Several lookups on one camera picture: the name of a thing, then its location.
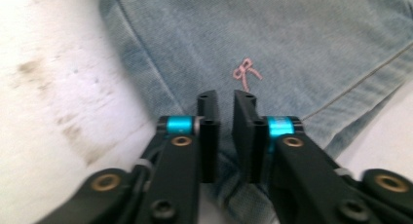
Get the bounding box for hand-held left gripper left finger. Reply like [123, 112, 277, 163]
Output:
[197, 89, 222, 183]

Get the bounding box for light blue denim shorts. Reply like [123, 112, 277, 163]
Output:
[96, 0, 413, 224]

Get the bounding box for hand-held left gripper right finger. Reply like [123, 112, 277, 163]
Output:
[231, 89, 271, 183]

